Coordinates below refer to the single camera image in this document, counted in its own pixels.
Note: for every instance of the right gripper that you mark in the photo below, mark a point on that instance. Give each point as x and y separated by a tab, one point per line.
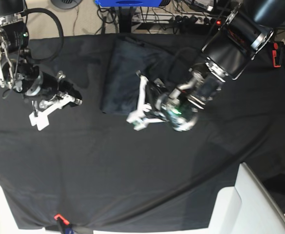
44	90

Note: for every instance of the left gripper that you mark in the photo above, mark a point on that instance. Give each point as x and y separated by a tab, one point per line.
161	104

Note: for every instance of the dark grey T-shirt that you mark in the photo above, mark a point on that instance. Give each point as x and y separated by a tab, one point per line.
121	86

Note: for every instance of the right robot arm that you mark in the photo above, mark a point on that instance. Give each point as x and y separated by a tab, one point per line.
20	71

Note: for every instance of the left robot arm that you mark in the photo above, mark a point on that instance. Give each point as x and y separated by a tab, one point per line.
246	30

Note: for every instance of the white power strip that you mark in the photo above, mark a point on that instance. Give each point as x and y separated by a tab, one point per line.
157	17

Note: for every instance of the black table cloth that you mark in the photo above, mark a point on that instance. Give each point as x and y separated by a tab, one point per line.
98	172

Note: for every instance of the blue plastic box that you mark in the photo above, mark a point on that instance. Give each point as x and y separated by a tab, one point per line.
128	3

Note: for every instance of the round grey floor base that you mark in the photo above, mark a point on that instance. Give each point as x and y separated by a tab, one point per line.
66	4

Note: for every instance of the red blue clamp bottom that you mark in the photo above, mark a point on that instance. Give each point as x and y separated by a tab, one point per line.
64	226

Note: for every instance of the red black clamp right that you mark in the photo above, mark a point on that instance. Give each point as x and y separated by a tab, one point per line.
277	54

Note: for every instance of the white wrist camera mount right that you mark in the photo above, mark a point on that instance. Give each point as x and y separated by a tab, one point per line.
42	109

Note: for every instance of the black table leg post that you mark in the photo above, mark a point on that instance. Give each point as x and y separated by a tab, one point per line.
125	15

